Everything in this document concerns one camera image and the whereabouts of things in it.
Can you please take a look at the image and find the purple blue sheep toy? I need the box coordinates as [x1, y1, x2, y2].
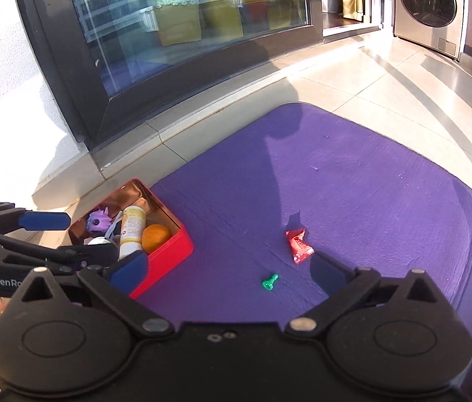
[87, 206, 116, 236]

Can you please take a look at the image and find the black framed glass door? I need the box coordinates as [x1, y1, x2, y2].
[7, 0, 325, 150]

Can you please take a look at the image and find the red candy wrapper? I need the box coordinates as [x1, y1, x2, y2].
[285, 228, 315, 265]

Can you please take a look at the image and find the white yellow label bottle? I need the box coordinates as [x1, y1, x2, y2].
[118, 206, 148, 261]

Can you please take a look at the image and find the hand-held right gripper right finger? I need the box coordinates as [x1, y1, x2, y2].
[287, 252, 455, 336]

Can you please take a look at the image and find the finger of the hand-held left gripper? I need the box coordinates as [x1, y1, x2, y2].
[0, 202, 72, 236]
[0, 233, 120, 275]

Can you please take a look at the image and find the red metal tin box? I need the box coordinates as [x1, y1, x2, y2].
[68, 179, 195, 299]

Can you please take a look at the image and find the purple mat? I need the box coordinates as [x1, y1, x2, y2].
[135, 103, 472, 388]

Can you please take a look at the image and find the orange fruit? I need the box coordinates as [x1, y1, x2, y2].
[141, 224, 174, 255]

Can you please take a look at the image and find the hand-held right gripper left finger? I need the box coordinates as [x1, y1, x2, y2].
[7, 250, 176, 341]

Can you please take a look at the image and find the silver washing machine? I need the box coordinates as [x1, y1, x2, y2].
[392, 0, 469, 62]

